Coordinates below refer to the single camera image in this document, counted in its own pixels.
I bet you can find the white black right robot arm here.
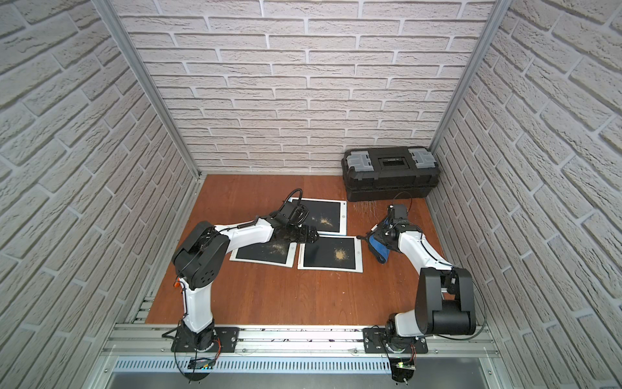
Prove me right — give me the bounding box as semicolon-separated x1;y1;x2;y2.
369;216;477;350

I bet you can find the blue framed drawing tablet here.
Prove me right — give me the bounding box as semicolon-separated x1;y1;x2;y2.
301;198;347;236

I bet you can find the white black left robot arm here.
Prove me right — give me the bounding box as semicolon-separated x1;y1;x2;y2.
172;217;319;352

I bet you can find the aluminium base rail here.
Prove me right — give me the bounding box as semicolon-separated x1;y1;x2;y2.
100;324;501;374

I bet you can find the large white drawing tablet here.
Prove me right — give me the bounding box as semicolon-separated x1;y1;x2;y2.
230;242;297;267

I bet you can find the aluminium corner post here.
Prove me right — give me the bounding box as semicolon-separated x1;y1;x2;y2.
429;0;513;152
93;0;201;179

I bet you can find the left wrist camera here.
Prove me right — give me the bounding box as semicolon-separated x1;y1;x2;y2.
273;201;309;226

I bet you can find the right aluminium corner post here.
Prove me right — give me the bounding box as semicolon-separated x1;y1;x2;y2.
429;0;513;152

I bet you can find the black plastic toolbox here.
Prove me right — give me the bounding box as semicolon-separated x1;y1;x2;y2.
341;147;440;202

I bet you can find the blue microfiber cloth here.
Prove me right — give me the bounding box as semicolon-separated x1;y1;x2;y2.
364;220;398;264

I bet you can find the small white drawing tablet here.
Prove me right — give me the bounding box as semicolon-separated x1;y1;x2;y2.
298;236;363;273

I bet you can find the left aluminium corner post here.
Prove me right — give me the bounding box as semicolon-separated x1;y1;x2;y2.
93;0;201;179

